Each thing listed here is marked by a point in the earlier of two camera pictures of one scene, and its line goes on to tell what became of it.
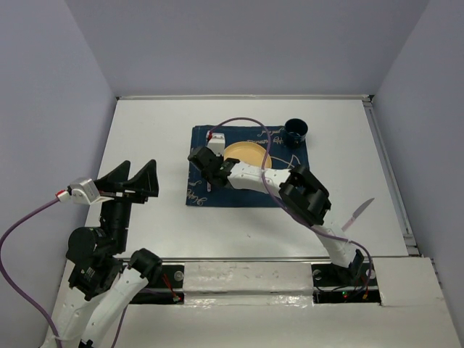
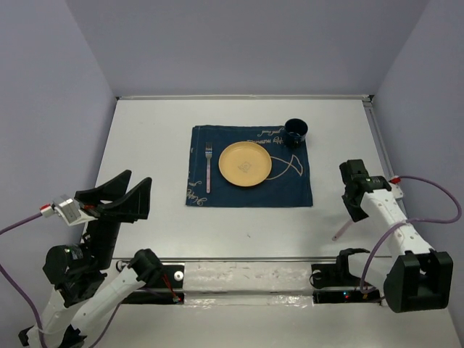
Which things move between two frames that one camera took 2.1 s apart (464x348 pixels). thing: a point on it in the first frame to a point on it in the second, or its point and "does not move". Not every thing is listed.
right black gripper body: (208, 177) to (356, 212)
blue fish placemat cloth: (199, 193) does not move
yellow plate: (251, 153) does not move
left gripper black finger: (146, 180) to (133, 206)
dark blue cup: (295, 130) does not move
